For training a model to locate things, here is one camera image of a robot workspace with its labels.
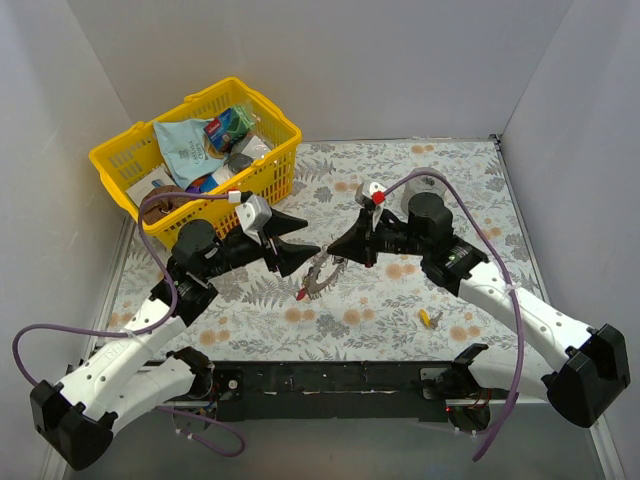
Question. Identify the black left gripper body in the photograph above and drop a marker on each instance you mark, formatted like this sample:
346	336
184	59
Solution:
270	246

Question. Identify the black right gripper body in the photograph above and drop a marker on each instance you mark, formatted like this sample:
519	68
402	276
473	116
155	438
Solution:
369	240

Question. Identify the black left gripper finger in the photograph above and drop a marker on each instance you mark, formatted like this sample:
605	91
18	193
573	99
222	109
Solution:
281	224
290	257

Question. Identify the yellow headed key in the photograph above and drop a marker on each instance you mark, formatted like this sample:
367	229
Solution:
429	321

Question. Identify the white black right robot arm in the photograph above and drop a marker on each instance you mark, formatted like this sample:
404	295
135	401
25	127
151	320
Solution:
583	369

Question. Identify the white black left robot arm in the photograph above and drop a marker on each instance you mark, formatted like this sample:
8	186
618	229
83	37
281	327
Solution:
80	414

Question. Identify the grey tape roll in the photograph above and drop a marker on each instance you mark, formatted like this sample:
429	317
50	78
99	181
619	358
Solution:
422	184

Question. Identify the floral table mat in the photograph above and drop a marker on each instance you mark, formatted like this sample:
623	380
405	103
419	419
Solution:
369	314

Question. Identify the brown round pastry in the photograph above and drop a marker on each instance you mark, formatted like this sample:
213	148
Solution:
160	204

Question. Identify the white card box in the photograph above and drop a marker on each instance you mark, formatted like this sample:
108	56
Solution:
159	177

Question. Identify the blue green sponge pack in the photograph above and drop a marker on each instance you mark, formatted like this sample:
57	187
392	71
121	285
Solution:
228	128

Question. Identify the light blue chips bag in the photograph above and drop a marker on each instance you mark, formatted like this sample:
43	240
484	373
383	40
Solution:
186	150

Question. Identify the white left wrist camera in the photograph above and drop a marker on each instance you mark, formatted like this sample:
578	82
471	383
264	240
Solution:
253	213

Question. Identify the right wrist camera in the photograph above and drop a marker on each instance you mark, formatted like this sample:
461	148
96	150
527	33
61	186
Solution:
371	196

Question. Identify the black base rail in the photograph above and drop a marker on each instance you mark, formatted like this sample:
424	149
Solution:
305	390

